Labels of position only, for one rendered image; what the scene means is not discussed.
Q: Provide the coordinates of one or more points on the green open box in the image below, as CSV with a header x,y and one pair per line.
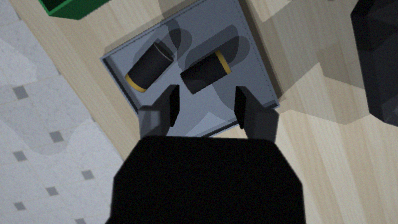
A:
x,y
71,9

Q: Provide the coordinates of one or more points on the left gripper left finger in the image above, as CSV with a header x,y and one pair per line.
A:
x,y
157,118

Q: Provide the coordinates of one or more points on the black battery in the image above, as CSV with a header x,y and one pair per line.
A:
x,y
148,68
205,72

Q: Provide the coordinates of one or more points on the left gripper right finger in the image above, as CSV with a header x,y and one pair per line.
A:
x,y
257,122

